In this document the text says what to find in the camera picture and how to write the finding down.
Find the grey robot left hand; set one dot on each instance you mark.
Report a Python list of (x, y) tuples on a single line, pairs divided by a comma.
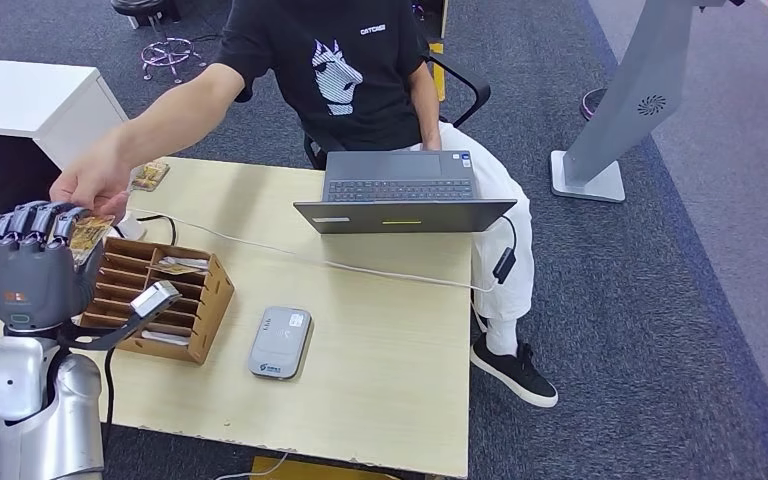
[(33, 285)]

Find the person's right hand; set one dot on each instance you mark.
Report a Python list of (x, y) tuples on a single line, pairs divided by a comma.
[(92, 179)]

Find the gold patterned ID card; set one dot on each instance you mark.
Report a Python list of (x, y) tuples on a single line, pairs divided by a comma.
[(89, 233)]

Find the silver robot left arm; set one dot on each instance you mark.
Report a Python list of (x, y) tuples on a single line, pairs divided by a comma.
[(46, 424)]

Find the person's left forearm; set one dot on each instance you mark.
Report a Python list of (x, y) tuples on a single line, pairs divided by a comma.
[(427, 106)]

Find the person's right forearm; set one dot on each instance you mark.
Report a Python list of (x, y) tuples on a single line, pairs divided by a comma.
[(172, 112)]

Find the gold patterned card stack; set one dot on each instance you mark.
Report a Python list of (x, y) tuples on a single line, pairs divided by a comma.
[(151, 176)]

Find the white card stack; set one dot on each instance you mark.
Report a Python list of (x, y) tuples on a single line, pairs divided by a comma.
[(185, 261), (162, 338)]

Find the brown cardboard card organizer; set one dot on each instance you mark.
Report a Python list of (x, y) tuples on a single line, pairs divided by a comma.
[(208, 311)]

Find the grey card reader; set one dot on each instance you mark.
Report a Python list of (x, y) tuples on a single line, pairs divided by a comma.
[(278, 341)]

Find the person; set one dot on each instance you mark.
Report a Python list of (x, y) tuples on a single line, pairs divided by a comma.
[(357, 99)]

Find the white charger plug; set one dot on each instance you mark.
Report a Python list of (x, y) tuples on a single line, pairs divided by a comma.
[(132, 228)]

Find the black equipment box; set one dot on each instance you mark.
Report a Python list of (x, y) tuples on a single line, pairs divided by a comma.
[(0, 175)]

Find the white cabinet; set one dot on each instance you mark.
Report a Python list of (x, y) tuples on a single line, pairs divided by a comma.
[(26, 93)]

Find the black stool chrome base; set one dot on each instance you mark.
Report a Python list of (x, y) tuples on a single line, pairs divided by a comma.
[(168, 53)]

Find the grey laptop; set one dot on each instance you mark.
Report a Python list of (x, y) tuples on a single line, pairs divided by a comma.
[(397, 189)]

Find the yellow board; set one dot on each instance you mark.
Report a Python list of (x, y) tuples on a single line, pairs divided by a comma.
[(311, 470)]

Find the grey kiosk stand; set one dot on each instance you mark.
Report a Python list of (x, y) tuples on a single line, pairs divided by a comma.
[(636, 86)]

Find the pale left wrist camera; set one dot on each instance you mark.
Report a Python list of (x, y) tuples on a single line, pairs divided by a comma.
[(155, 298)]

